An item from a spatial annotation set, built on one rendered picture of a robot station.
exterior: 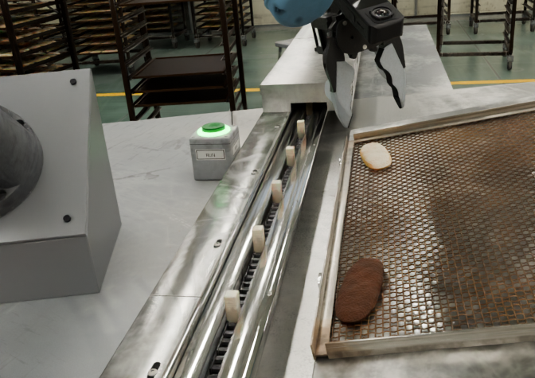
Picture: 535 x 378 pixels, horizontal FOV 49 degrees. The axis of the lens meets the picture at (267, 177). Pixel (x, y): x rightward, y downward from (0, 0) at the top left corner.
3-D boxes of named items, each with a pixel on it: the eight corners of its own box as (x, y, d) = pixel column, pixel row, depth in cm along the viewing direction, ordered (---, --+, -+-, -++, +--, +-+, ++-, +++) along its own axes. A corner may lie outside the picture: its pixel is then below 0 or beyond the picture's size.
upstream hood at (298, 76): (320, 22, 233) (319, 0, 230) (366, 20, 229) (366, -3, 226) (262, 120, 120) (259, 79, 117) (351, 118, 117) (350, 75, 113)
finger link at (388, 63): (400, 91, 87) (369, 38, 83) (422, 96, 82) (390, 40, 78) (384, 103, 87) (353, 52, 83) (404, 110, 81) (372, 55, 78)
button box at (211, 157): (207, 181, 109) (199, 123, 104) (248, 181, 107) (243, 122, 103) (193, 200, 101) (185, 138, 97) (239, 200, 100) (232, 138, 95)
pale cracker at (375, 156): (357, 150, 88) (355, 142, 88) (381, 143, 88) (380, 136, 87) (369, 173, 79) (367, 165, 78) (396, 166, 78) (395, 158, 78)
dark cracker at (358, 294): (351, 262, 59) (349, 252, 58) (389, 259, 57) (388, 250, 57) (328, 325, 50) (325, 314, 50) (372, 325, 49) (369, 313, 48)
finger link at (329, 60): (350, 91, 80) (357, 25, 78) (356, 93, 78) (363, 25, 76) (318, 91, 79) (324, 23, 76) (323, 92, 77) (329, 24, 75)
